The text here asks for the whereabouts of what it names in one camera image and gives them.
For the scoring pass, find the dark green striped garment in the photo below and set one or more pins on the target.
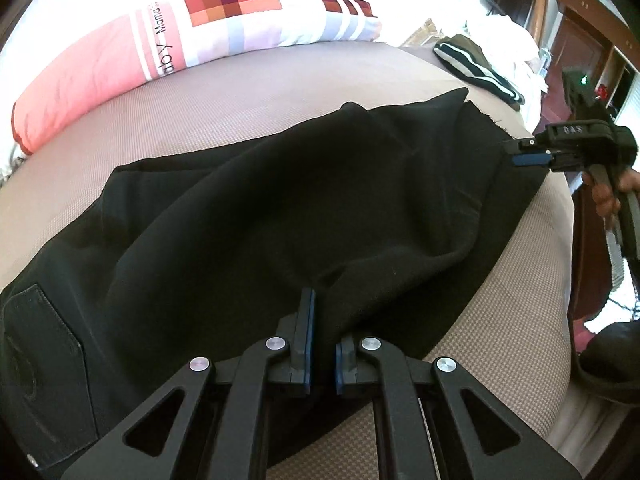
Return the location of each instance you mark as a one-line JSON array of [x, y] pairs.
[[472, 62]]

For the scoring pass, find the person's right hand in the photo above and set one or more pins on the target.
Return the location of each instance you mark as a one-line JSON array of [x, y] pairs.
[[605, 200]]

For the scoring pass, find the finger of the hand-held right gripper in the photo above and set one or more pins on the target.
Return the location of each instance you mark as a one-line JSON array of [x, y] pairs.
[[531, 160], [525, 145]]

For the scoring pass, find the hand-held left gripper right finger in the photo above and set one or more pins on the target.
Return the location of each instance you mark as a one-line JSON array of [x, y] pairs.
[[340, 360]]

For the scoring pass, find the brown woven object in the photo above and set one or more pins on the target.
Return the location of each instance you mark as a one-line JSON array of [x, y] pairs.
[[422, 32]]

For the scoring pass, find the white crumpled cloth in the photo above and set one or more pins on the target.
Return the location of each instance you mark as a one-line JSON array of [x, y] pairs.
[[522, 55]]

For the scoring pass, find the person's leg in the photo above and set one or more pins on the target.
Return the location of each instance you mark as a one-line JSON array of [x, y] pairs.
[[610, 360]]

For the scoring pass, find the pink patchwork pillow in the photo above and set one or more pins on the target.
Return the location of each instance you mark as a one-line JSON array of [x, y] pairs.
[[100, 70]]

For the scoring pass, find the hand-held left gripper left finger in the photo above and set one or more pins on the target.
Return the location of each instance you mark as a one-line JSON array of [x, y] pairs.
[[306, 332]]

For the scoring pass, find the brown wooden cabinet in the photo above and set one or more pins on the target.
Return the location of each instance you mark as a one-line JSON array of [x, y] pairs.
[[585, 35]]

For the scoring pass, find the black pants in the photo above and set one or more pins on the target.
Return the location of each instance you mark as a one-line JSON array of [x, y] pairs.
[[250, 210]]

